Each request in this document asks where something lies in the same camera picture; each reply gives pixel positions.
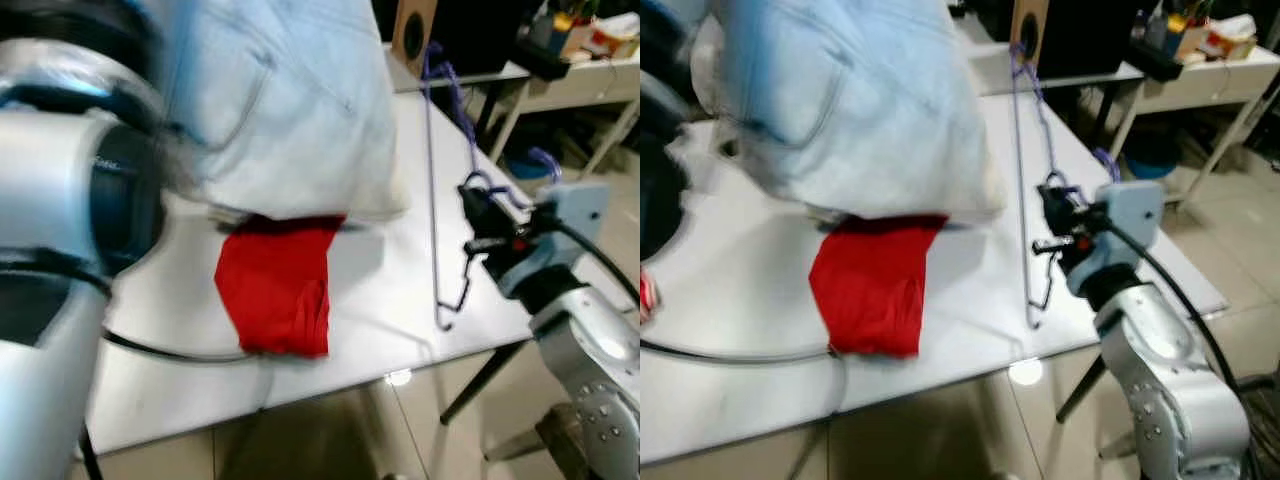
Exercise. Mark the white denim jeans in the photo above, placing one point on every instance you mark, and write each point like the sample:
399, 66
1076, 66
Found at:
290, 110
860, 110

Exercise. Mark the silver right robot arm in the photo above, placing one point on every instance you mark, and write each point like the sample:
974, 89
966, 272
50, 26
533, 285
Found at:
1165, 370
590, 360

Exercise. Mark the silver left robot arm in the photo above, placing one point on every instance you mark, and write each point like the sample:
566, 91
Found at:
660, 190
50, 190

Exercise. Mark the blue round container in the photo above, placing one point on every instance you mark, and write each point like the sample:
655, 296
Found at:
530, 165
1152, 158

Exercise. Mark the wooden speaker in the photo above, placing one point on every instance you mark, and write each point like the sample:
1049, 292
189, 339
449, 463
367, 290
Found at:
412, 35
1030, 30

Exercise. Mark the small red garment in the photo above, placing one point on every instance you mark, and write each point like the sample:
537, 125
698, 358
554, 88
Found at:
870, 290
275, 290

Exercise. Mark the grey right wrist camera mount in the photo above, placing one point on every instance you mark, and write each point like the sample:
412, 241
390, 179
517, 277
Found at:
1135, 215
580, 210

